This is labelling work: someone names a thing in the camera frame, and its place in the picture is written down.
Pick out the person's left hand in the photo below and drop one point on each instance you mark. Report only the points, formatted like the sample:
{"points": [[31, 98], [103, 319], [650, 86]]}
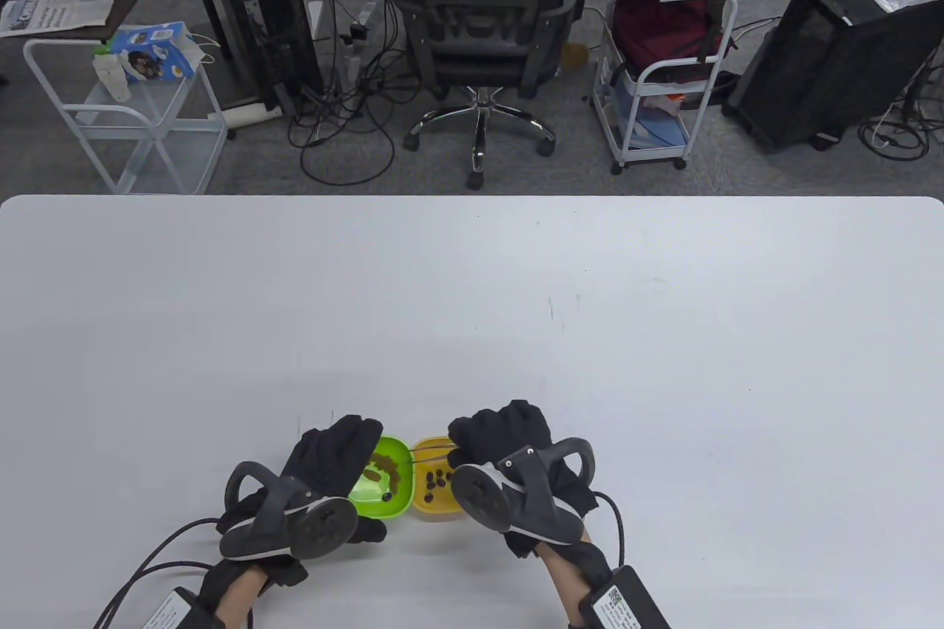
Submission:
{"points": [[324, 452]]}

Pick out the person's right hand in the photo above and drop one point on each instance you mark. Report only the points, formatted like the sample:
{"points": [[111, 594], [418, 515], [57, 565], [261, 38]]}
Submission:
{"points": [[509, 430]]}

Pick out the person's right fingers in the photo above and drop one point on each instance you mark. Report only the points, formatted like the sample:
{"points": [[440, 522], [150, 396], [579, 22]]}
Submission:
{"points": [[498, 430]]}

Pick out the person's left thumb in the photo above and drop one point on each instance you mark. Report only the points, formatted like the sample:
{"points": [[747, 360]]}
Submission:
{"points": [[371, 532]]}

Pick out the green plastic bowl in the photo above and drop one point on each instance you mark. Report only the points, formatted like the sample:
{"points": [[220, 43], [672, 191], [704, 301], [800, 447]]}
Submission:
{"points": [[380, 504]]}

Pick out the thin metal tweezers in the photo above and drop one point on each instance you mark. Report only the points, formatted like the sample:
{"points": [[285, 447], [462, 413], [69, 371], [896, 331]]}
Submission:
{"points": [[428, 459]]}

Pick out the person's left forearm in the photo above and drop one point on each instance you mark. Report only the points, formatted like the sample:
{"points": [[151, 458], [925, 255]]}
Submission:
{"points": [[237, 596]]}

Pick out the person's right forearm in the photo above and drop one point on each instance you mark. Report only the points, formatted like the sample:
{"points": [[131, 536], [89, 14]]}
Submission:
{"points": [[566, 581]]}

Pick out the pile of brown beans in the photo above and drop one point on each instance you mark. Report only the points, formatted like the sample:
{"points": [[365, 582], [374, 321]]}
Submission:
{"points": [[382, 470]]}

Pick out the yellow plastic bowl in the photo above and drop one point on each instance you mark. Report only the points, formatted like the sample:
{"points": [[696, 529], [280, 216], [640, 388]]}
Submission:
{"points": [[435, 507]]}

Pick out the grey right glove controller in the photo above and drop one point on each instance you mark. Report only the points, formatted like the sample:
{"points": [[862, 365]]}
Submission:
{"points": [[516, 496]]}

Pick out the grey glove controller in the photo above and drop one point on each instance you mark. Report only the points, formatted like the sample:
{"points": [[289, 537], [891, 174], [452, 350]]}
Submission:
{"points": [[516, 496], [295, 522]]}

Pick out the grey left glove controller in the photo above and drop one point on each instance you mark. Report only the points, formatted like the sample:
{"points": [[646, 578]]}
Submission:
{"points": [[295, 522]]}

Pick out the group of dark beans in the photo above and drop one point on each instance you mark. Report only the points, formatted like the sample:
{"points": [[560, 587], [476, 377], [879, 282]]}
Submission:
{"points": [[435, 481]]}

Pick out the blue folded cloth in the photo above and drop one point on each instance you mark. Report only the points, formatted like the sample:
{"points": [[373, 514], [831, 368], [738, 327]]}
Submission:
{"points": [[660, 131]]}

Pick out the white cart with shelves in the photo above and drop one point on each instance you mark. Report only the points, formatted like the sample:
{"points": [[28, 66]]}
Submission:
{"points": [[664, 76]]}

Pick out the white power strip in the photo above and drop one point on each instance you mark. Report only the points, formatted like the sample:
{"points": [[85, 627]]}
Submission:
{"points": [[243, 114]]}

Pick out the black mesh office chair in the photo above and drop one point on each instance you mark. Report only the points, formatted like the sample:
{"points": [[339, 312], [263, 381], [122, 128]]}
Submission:
{"points": [[479, 9]]}

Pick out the maroon bag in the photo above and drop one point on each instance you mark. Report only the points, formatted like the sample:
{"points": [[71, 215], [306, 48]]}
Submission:
{"points": [[660, 24]]}

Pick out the black open computer tower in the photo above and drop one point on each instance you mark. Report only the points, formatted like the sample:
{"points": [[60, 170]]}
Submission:
{"points": [[273, 32]]}

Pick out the large black computer tower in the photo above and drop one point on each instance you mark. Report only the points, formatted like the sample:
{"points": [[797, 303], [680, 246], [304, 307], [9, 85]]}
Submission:
{"points": [[833, 54]]}

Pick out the blue printed carton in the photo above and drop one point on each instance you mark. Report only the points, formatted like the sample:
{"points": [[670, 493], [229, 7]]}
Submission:
{"points": [[151, 52]]}

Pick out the white plastic bottle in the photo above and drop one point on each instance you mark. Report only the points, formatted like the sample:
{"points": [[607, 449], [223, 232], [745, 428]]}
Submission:
{"points": [[112, 76]]}

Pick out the newspaper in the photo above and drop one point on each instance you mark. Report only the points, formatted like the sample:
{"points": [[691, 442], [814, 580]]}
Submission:
{"points": [[55, 11]]}

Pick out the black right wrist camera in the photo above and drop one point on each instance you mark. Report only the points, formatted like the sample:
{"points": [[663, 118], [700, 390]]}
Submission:
{"points": [[627, 599]]}

